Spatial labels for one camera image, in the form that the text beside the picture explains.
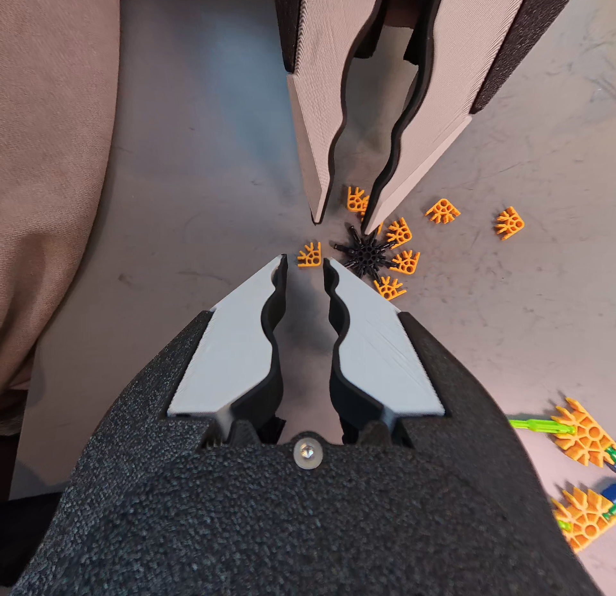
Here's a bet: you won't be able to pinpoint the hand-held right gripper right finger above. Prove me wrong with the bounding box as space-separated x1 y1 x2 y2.
322 257 447 420

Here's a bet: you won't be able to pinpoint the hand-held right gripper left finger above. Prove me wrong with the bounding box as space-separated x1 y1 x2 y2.
167 255 289 419

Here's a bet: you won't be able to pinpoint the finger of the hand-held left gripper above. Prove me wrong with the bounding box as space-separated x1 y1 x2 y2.
361 0 534 235
286 0 389 225

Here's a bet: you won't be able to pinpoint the black snowflake connector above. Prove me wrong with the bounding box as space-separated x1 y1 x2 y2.
333 226 399 278

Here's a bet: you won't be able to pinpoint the blue yellow green toy assembly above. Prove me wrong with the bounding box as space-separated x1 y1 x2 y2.
509 397 616 553

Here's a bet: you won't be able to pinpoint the beige sweatshirt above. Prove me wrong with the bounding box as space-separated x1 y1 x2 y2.
0 0 121 435

